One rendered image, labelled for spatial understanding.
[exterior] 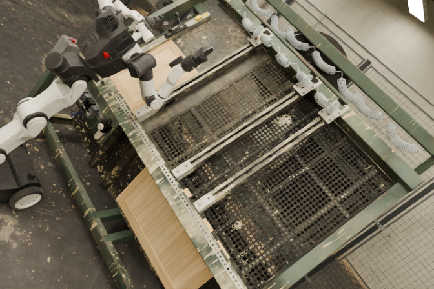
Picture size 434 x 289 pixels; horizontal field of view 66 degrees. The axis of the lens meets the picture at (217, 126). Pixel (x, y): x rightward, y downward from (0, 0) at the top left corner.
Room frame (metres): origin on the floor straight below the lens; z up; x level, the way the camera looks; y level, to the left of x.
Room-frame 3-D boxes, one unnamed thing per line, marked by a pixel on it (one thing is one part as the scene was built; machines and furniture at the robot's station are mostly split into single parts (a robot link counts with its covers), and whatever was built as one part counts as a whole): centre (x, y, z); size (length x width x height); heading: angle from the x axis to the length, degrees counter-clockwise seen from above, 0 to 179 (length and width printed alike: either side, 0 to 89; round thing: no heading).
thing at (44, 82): (2.22, 1.18, 0.38); 0.06 x 0.06 x 0.75; 66
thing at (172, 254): (2.00, -0.25, 0.53); 0.90 x 0.02 x 0.55; 66
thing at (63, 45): (2.22, 1.18, 0.84); 0.12 x 0.12 x 0.18; 66
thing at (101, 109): (2.10, 0.75, 0.69); 0.50 x 0.14 x 0.24; 66
